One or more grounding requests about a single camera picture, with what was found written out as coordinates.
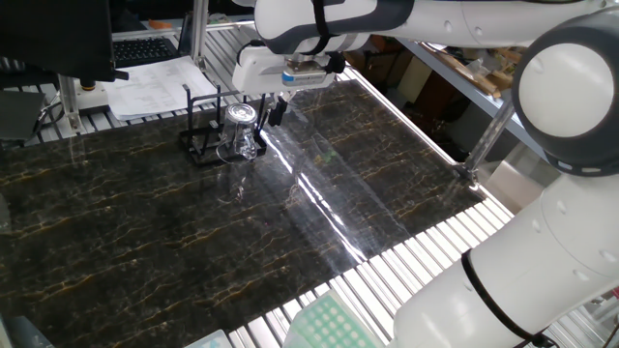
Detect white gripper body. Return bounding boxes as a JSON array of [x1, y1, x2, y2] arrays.
[[231, 45, 339, 96]]

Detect white printed paper sheets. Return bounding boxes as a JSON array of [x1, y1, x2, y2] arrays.
[[101, 55, 219, 122]]

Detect black keyboard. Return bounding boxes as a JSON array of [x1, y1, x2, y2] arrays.
[[112, 36, 180, 69]]

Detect dark marble pattern mat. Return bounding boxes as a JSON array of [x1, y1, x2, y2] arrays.
[[0, 78, 486, 348]]

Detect grey metal shelf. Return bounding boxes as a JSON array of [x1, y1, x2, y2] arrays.
[[398, 37, 550, 160]]

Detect black monitor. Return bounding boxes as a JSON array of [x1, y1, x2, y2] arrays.
[[0, 0, 131, 83]]

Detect green pipette tip box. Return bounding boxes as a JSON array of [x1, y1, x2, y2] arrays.
[[284, 288, 388, 348]]

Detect dark grey flat pad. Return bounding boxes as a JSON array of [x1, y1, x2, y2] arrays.
[[0, 90, 47, 142]]

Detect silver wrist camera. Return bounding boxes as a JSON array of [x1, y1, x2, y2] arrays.
[[281, 58, 330, 89]]

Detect aluminium frame post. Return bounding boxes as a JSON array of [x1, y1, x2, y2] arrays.
[[190, 0, 210, 67], [56, 74, 82, 134], [454, 103, 515, 188]]

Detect black wire cup rack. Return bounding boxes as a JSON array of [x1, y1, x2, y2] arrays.
[[178, 84, 270, 168]]

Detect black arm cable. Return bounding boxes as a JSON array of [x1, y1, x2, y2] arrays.
[[512, 331, 560, 348]]

